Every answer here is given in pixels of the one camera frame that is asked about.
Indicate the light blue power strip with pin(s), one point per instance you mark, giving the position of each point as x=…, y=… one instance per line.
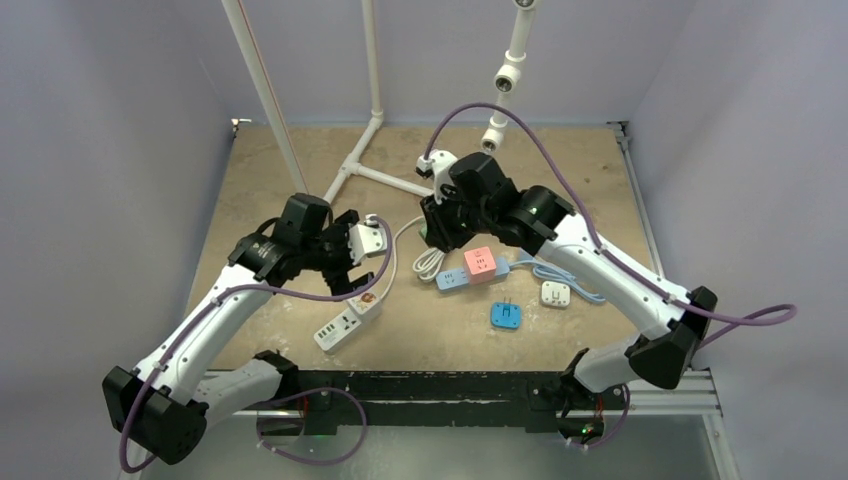
x=453, y=280

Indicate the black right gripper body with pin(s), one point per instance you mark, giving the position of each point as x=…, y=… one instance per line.
x=439, y=225

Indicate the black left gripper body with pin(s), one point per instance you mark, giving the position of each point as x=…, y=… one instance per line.
x=330, y=254

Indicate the white flat plug adapter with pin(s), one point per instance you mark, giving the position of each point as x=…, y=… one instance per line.
x=555, y=294

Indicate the aluminium front rail frame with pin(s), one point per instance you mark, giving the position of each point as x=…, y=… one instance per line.
x=694, y=396

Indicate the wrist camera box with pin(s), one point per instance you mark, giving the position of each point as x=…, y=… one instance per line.
x=367, y=239
x=436, y=166

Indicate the pink cube adapter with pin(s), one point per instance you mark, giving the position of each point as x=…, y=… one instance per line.
x=480, y=265

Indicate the blue flat plug adapter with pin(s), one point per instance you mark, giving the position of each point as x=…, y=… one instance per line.
x=505, y=315

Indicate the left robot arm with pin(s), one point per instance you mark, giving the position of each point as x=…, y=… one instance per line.
x=218, y=318

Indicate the white PVC pipe frame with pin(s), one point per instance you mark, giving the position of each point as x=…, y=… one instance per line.
x=338, y=54

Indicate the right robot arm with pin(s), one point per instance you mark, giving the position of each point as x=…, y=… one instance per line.
x=472, y=196

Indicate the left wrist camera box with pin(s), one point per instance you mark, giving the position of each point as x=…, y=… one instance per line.
x=367, y=239

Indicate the aluminium rail right table edge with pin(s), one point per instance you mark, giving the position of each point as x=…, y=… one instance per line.
x=624, y=140

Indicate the white USB power strip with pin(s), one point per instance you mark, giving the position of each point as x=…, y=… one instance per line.
x=338, y=331

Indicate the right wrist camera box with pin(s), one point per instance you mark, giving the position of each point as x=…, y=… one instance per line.
x=436, y=166

